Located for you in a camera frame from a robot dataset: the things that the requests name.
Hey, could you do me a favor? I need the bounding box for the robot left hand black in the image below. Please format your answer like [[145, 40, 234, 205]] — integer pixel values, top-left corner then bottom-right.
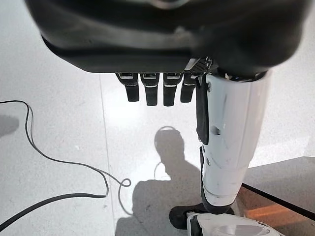
[[24, 0, 310, 214]]

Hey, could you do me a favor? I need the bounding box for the glossy brown stool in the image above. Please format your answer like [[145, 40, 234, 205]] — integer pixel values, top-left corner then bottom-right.
[[240, 156, 315, 236]]

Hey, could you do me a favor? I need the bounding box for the thick black floor cable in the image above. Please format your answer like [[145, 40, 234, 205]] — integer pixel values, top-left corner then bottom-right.
[[0, 100, 110, 229]]

